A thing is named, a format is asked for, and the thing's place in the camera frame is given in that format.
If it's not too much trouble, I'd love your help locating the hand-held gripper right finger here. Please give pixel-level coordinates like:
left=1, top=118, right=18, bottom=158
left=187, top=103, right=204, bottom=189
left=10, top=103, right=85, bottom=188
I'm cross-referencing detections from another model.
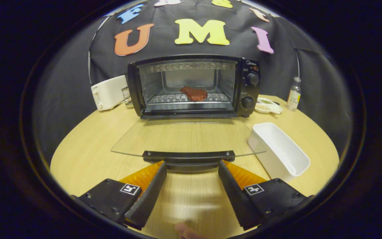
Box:
left=218, top=159, right=312, bottom=231

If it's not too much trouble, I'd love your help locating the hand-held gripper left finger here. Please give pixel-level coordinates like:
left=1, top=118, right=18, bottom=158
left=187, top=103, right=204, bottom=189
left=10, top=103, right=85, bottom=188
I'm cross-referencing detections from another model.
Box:
left=71, top=160, right=167, bottom=230

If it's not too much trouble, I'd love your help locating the black toaster oven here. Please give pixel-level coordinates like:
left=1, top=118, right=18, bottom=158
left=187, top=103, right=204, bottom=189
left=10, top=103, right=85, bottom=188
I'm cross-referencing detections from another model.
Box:
left=111, top=54, right=267, bottom=174

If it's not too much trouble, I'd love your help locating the red-brown cooked meat piece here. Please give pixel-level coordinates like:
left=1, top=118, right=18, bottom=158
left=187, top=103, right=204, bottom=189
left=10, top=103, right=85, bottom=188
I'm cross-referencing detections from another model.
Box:
left=180, top=86, right=208, bottom=102

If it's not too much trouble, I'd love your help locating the white bread toaster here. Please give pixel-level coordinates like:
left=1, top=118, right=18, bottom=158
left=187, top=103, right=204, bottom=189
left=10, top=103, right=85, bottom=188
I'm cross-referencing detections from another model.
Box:
left=91, top=75, right=129, bottom=111

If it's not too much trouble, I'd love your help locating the white rectangular tray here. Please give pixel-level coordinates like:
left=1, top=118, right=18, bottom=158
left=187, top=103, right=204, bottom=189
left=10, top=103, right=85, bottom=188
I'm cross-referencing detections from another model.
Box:
left=248, top=122, right=311, bottom=182

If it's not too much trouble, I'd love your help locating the white divided plate with beans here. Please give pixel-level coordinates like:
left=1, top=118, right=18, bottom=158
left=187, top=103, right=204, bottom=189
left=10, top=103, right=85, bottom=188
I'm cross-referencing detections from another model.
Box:
left=255, top=97, right=284, bottom=115

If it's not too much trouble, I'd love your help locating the small clear glass container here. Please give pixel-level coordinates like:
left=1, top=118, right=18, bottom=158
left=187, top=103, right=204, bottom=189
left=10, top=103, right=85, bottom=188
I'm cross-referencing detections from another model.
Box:
left=121, top=86, right=132, bottom=106

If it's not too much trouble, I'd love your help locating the clear glass bottle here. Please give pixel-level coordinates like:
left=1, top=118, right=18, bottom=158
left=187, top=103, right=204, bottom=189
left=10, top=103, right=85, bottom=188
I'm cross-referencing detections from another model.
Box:
left=286, top=77, right=302, bottom=111

